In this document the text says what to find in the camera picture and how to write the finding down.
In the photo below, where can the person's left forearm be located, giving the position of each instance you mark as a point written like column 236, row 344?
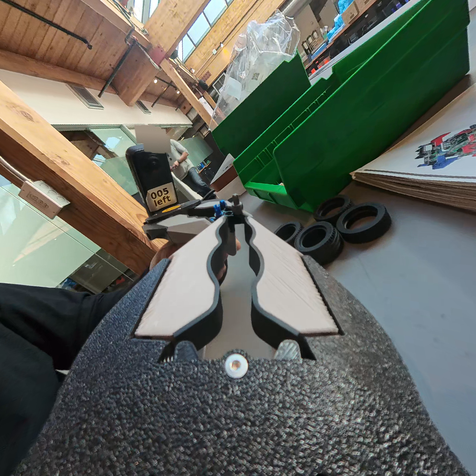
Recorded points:
column 74, row 316

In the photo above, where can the grey electrical box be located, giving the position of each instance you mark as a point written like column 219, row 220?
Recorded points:
column 41, row 199

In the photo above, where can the grey brick connector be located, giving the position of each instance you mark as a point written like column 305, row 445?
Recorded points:
column 236, row 208

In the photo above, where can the open instruction booklet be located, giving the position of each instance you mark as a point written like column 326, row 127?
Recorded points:
column 427, row 163

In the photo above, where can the green storage bin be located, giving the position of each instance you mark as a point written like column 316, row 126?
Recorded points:
column 260, row 111
column 353, row 130

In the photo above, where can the clear plastic bag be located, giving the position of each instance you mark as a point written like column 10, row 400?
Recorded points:
column 260, row 48

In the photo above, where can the cardboard box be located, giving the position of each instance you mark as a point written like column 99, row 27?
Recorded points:
column 357, row 11

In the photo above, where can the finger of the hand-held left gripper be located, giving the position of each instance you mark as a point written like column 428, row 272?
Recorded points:
column 202, row 210
column 186, row 230

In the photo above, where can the grey desk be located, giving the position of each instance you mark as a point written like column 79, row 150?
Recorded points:
column 409, row 316

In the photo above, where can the black brick assembly blue pins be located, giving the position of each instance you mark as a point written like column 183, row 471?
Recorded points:
column 221, row 208

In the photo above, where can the person's left hand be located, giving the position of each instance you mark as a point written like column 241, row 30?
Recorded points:
column 163, row 253

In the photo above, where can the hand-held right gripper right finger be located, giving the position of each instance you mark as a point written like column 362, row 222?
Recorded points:
column 293, row 293

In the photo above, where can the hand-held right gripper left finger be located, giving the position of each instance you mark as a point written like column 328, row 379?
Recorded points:
column 178, row 293

